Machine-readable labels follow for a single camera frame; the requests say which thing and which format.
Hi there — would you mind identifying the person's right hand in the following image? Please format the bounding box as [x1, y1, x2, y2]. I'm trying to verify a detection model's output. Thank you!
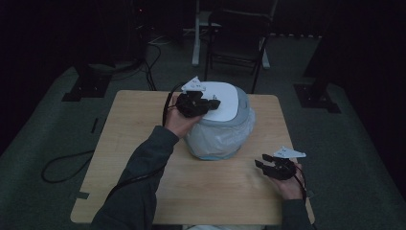
[270, 162, 306, 201]

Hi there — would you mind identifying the dark equipment tower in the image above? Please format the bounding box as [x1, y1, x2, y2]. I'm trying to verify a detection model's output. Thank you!
[125, 0, 149, 63]

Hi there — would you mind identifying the black stand base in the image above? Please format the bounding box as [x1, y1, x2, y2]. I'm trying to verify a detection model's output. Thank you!
[60, 62, 113, 103]
[293, 28, 342, 115]

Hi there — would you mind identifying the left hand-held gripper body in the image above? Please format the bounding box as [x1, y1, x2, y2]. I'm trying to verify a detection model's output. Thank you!
[174, 76, 213, 118]

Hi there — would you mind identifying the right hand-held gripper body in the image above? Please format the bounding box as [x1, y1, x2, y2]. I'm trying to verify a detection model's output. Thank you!
[267, 146, 307, 181]

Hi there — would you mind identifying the black cable bundle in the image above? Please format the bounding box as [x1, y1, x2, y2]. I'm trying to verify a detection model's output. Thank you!
[139, 40, 163, 92]

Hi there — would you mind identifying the translucent plastic trash bag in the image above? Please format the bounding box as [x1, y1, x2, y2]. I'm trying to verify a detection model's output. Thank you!
[184, 107, 257, 162]

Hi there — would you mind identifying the black looped floor cable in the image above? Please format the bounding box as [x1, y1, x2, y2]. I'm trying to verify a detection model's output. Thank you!
[40, 149, 96, 185]

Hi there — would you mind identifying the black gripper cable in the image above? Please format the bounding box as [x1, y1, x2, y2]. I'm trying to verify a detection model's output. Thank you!
[292, 163, 309, 203]
[104, 81, 184, 203]

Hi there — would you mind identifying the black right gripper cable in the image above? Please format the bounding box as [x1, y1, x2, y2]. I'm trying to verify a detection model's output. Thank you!
[292, 163, 309, 203]

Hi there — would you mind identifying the person's left hand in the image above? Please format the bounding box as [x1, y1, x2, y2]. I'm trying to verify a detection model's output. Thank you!
[164, 95, 203, 139]

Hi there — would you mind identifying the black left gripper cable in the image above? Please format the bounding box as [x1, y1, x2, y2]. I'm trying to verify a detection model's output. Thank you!
[104, 81, 184, 203]

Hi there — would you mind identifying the black folding chair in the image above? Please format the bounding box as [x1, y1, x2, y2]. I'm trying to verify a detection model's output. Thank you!
[203, 9, 273, 95]

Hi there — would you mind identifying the grey white lidded trash can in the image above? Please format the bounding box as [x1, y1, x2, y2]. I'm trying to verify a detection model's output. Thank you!
[191, 80, 252, 128]

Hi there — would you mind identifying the black tape strip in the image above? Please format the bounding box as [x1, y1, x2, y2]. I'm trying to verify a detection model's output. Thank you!
[89, 117, 100, 134]

